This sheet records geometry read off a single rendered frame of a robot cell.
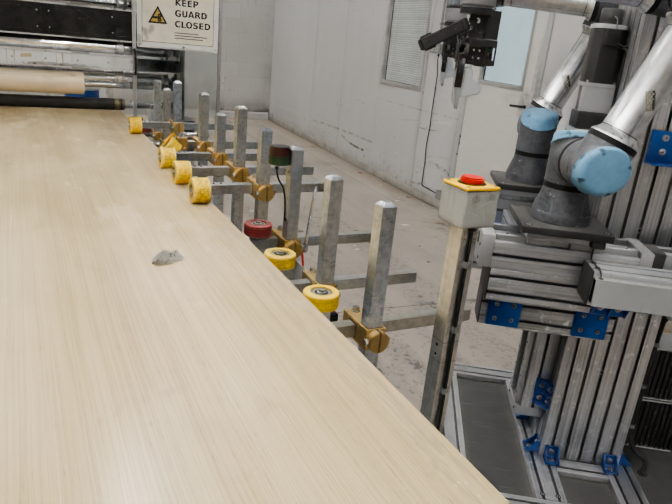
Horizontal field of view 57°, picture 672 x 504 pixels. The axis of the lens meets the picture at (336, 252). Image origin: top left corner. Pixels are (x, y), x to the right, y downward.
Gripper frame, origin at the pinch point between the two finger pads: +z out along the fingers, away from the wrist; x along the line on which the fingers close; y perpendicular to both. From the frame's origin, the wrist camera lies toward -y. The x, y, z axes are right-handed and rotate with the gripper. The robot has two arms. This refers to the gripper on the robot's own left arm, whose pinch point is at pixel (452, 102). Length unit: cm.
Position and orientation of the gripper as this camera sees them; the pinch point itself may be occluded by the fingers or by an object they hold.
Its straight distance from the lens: 143.9
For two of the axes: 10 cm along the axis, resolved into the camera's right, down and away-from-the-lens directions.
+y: 9.9, 1.3, -0.9
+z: -0.9, 9.4, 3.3
